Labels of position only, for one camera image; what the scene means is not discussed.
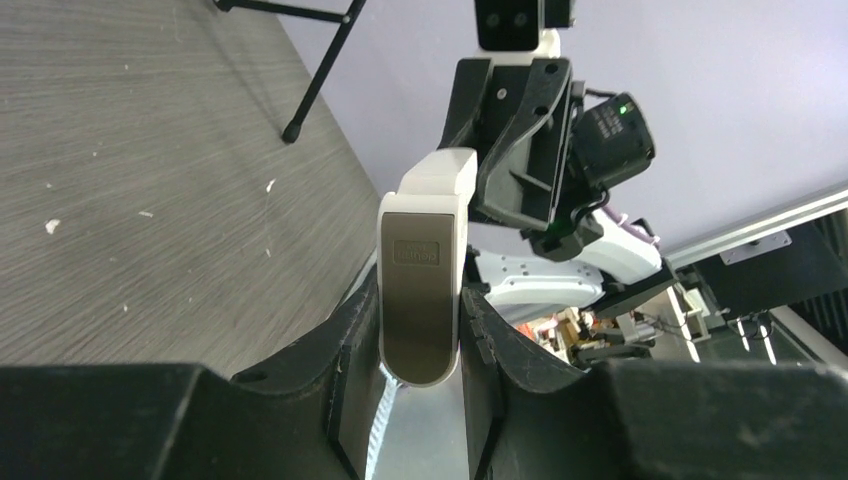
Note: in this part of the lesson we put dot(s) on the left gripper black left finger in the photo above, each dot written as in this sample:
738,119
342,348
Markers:
305,412

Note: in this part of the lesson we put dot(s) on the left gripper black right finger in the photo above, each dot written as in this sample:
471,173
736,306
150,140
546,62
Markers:
529,415

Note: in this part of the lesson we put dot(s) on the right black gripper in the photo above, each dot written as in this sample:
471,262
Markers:
545,162

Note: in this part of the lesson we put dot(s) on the olive green white stapler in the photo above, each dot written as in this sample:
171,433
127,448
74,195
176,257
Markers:
422,240

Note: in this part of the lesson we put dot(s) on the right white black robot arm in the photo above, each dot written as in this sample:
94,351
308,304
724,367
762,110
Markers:
611,276

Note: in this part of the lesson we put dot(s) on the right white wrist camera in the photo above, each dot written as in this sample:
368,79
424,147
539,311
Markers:
516,32

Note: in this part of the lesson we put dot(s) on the aluminium frame rail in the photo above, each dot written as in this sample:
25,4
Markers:
810,207

